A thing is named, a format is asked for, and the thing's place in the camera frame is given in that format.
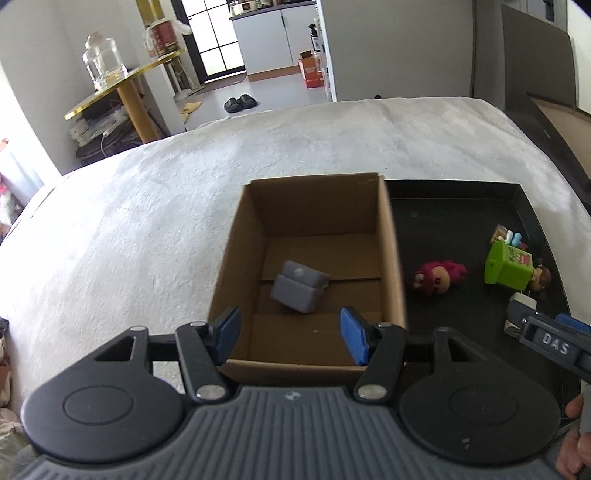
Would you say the black tray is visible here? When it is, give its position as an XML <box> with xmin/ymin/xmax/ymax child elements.
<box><xmin>383</xmin><ymin>180</ymin><xmax>583</xmax><ymax>416</ymax></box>

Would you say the brown-haired doll figurine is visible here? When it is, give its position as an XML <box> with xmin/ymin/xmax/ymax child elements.
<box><xmin>526</xmin><ymin>258</ymin><xmax>553</xmax><ymax>294</ymax></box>

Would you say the person's right hand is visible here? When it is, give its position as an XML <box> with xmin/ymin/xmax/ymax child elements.
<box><xmin>549</xmin><ymin>394</ymin><xmax>591</xmax><ymax>479</ymax></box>

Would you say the gold round table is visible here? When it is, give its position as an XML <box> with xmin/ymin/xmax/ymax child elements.
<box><xmin>64</xmin><ymin>0</ymin><xmax>188</xmax><ymax>144</ymax></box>

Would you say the black framed glass door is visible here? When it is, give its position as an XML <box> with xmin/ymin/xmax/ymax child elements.
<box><xmin>178</xmin><ymin>0</ymin><xmax>249</xmax><ymax>82</ymax></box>

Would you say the white fleece blanket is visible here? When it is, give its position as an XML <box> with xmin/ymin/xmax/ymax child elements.
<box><xmin>0</xmin><ymin>95</ymin><xmax>591</xmax><ymax>480</ymax></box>

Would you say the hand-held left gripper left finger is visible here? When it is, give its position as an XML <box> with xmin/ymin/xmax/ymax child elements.
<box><xmin>92</xmin><ymin>306</ymin><xmax>243</xmax><ymax>402</ymax></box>

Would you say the grey plastic block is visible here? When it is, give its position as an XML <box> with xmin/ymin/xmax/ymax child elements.
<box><xmin>271</xmin><ymin>260</ymin><xmax>329</xmax><ymax>315</ymax></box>

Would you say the green block toy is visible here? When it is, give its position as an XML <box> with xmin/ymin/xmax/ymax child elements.
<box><xmin>484</xmin><ymin>240</ymin><xmax>534</xmax><ymax>292</ymax></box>

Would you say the pile of folded cloths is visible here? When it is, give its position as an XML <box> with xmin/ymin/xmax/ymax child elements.
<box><xmin>69</xmin><ymin>99</ymin><xmax>144</xmax><ymax>167</ymax></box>

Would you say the grey panel board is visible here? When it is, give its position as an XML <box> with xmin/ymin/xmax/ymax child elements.
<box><xmin>501</xmin><ymin>4</ymin><xmax>583</xmax><ymax>116</ymax></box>

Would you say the orange cardboard box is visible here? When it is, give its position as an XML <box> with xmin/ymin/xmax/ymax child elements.
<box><xmin>298</xmin><ymin>50</ymin><xmax>324</xmax><ymax>88</ymax></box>

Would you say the white folding rack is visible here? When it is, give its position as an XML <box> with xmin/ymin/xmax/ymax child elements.
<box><xmin>167</xmin><ymin>58</ymin><xmax>204</xmax><ymax>100</ymax></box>

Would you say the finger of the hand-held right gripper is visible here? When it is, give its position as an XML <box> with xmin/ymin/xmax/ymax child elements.
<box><xmin>554</xmin><ymin>313</ymin><xmax>591</xmax><ymax>335</ymax></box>
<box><xmin>505</xmin><ymin>301</ymin><xmax>531</xmax><ymax>341</ymax></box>

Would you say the red label tin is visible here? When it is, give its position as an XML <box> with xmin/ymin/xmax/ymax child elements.
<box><xmin>145</xmin><ymin>18</ymin><xmax>182</xmax><ymax>58</ymax></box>

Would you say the small pastel toy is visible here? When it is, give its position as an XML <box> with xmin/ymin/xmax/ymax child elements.
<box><xmin>490</xmin><ymin>224</ymin><xmax>529</xmax><ymax>252</ymax></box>

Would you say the clear glass jar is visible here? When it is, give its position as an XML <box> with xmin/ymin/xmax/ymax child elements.
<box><xmin>82</xmin><ymin>31</ymin><xmax>129</xmax><ymax>90</ymax></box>

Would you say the white cabinet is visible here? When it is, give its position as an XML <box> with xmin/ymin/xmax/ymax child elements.
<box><xmin>230</xmin><ymin>2</ymin><xmax>319</xmax><ymax>78</ymax></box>

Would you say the colourful cloth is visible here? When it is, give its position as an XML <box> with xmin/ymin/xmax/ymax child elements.
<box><xmin>0</xmin><ymin>137</ymin><xmax>27</xmax><ymax>241</ymax></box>

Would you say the white shelf unit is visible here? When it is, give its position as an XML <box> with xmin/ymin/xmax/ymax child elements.
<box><xmin>318</xmin><ymin>0</ymin><xmax>337</xmax><ymax>103</ymax></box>

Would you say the black frame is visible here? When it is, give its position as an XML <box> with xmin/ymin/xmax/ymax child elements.
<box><xmin>521</xmin><ymin>90</ymin><xmax>591</xmax><ymax>206</ymax></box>

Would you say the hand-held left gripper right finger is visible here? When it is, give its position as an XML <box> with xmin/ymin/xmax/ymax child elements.
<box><xmin>340</xmin><ymin>306</ymin><xmax>492</xmax><ymax>408</ymax></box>

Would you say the red bear figurine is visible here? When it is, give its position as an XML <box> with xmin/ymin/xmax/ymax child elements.
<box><xmin>412</xmin><ymin>259</ymin><xmax>468</xmax><ymax>295</ymax></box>

